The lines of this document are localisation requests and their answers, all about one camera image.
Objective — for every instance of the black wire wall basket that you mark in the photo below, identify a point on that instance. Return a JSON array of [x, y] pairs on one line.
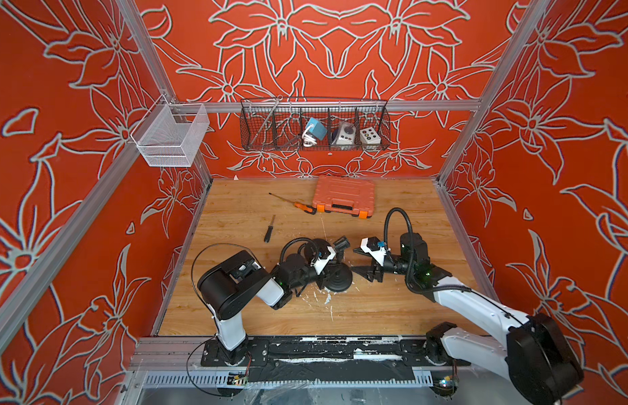
[[288, 124]]

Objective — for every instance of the white box with buttons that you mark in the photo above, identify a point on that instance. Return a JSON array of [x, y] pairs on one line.
[[370, 139]]

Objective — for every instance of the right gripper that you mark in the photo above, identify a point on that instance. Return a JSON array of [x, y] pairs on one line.
[[370, 272]]

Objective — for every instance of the blue white device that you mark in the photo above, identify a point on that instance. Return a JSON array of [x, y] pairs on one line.
[[314, 133]]

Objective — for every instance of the white slotted cable duct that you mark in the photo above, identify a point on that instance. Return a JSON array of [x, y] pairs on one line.
[[237, 380]]

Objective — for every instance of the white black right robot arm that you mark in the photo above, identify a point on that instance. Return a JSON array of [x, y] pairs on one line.
[[529, 351]]

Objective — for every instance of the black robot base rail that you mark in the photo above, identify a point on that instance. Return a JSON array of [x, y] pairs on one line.
[[334, 357]]

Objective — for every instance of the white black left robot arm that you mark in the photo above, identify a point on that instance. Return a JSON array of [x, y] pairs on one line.
[[228, 287]]

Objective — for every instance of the clear plastic wall bin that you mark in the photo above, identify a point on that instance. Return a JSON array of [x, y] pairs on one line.
[[172, 136]]

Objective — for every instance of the black round stand base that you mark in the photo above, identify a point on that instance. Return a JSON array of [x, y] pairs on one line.
[[337, 277]]

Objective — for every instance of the orange black handled screwdriver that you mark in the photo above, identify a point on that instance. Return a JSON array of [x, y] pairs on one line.
[[299, 205]]

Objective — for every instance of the orange plastic tool case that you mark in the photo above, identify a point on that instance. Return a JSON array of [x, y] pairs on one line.
[[345, 196]]

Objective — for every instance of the white box with dial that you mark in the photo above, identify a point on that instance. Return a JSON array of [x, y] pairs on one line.
[[344, 135]]

